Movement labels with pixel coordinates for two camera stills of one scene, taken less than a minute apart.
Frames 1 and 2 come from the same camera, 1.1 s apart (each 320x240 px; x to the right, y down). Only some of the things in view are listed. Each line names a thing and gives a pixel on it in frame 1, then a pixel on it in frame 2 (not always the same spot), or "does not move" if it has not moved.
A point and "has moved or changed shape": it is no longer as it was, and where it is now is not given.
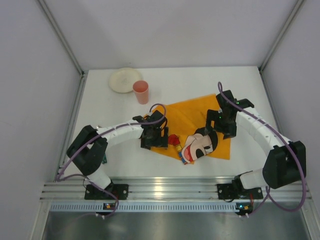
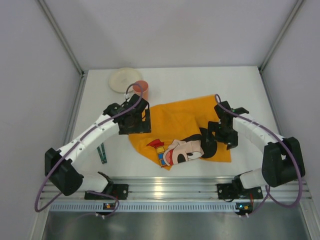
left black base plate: x=119 y=191 does not move
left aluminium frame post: x=62 y=36 does not move
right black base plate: x=231 y=191 does not move
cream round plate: x=121 y=80 does not move
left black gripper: x=157 y=141 → x=141 y=126
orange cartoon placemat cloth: x=186 y=120 has moved or changed shape
